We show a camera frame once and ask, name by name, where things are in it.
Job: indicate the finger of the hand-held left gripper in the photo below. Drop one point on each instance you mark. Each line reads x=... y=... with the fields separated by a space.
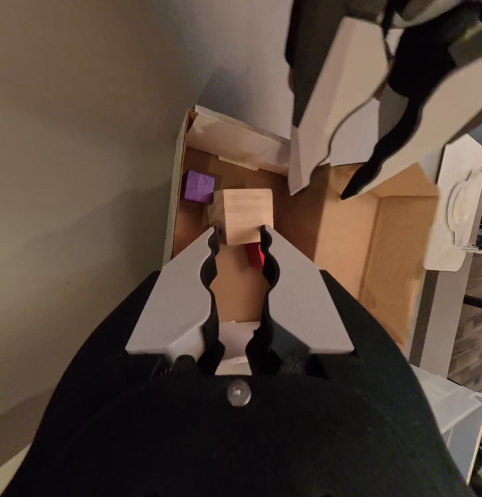
x=450 y=112
x=342 y=77

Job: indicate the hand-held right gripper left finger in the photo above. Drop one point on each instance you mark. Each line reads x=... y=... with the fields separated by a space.
x=167 y=310

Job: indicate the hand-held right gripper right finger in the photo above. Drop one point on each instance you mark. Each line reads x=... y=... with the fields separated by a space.
x=311 y=310

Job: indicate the red cube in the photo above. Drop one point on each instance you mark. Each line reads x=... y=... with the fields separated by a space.
x=256 y=256

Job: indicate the white cardboard box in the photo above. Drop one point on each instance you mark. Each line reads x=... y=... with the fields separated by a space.
x=380 y=252

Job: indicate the large plain wooden cube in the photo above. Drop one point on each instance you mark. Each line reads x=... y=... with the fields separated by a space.
x=243 y=213

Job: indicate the purple cube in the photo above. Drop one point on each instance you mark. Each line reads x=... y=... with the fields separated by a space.
x=198 y=186

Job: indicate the clear plastic storage bin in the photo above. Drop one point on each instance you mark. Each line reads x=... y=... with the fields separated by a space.
x=450 y=407

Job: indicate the black metal rack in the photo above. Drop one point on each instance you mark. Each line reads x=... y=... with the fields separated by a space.
x=478 y=303

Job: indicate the round white mount disc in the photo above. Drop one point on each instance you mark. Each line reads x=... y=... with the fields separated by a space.
x=464 y=202

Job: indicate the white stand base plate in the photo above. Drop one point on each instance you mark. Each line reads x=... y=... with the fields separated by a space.
x=439 y=240

